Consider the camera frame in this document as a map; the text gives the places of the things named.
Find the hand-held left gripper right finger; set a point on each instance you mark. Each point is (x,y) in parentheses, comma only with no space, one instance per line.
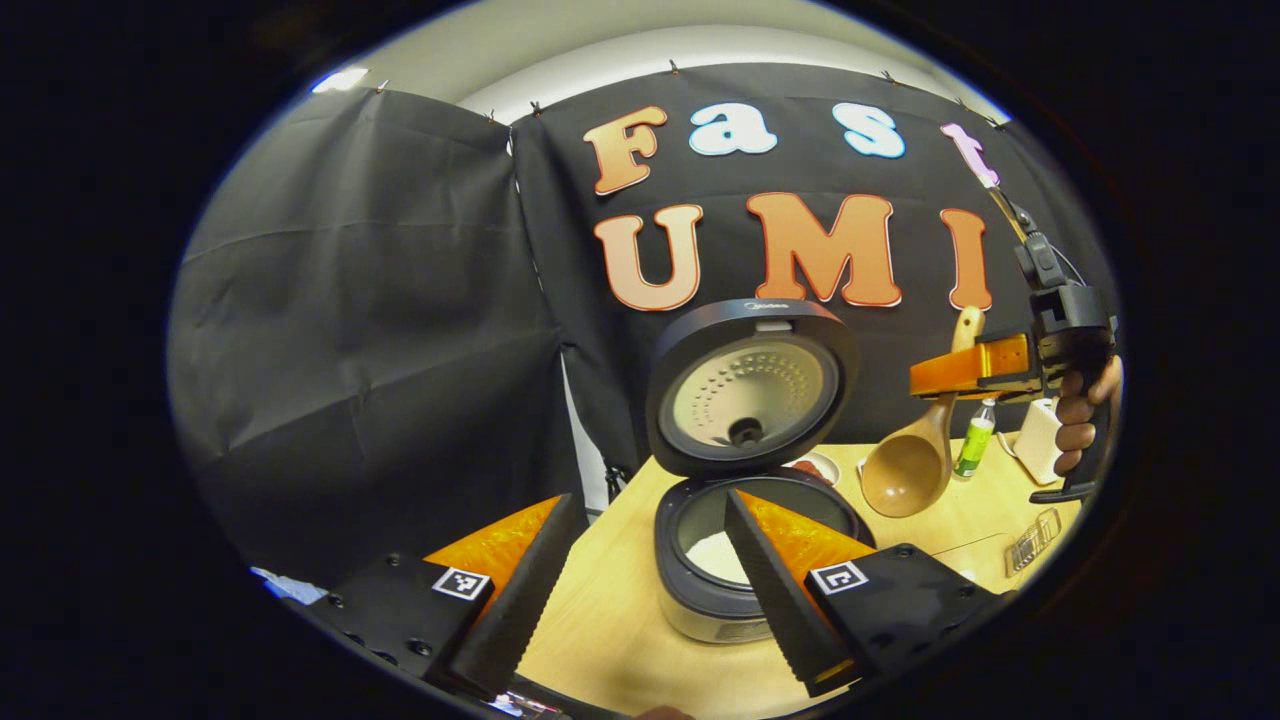
(775,600)

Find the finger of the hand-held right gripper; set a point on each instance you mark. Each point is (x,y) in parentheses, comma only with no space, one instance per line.
(965,370)

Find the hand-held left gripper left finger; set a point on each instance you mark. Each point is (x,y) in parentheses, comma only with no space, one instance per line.
(525,600)

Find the wooden spoon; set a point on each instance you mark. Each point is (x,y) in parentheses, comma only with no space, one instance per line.
(905,470)

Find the clear rice container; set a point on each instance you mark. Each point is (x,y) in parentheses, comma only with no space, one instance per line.
(975,565)

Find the black silver rice cooker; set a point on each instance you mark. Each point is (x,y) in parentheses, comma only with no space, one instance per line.
(750,400)

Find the green label plastic bottle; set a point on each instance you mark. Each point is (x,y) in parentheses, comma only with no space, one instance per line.
(972,450)

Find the white toaster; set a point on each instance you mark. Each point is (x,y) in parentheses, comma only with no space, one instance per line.
(1038,445)

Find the round white plate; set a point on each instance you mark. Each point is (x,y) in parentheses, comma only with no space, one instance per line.
(828,470)

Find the black backdrop cloth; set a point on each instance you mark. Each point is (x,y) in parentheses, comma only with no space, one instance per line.
(350,350)

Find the ceiling light panel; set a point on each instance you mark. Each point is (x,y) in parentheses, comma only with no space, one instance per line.
(340,80)

